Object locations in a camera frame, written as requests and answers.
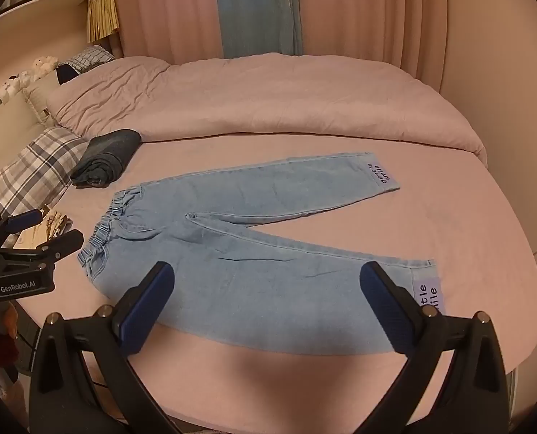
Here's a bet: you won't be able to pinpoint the pink curtain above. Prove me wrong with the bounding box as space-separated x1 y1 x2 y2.
110 0 226 66
296 0 459 95

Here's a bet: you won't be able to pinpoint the cream headboard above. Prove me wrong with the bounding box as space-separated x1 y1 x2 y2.
0 95 48 163

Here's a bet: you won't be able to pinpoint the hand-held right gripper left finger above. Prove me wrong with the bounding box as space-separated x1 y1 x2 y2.
28 261 175 434

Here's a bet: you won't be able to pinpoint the cream frilled pillow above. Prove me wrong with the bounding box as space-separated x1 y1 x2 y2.
22 70 70 127

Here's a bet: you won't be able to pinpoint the light blue denim pants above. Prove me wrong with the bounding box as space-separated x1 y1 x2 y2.
78 151 441 356

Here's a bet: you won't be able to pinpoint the blue curtain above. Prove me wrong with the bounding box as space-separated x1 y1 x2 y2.
214 0 304 57

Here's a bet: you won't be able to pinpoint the beige patterned cloth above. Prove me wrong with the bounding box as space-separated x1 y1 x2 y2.
22 205 73 248

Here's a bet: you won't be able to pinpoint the pink duvet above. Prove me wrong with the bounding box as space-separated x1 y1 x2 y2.
46 52 486 168

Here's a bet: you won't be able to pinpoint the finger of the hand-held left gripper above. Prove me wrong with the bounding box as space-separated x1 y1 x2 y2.
0 229 85 272
0 208 43 249

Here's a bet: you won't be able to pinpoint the person's left hand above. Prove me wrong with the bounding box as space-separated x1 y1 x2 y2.
3 306 20 342

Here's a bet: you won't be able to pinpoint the white and black plush toy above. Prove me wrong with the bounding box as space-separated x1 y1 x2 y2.
0 72 32 106

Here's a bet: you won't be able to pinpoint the grey plaid pillow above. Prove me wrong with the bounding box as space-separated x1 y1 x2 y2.
0 127 91 236

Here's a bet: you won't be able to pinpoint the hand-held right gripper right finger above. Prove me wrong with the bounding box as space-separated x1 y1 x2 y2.
360 261 510 434

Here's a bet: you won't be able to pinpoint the yellow fringed cloth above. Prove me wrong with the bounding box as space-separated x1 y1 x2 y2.
87 0 121 46

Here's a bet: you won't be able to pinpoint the blue checked pillow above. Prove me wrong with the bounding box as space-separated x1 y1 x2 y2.
56 46 116 86

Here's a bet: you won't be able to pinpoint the dark folded cloth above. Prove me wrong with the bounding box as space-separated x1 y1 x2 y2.
71 129 143 187

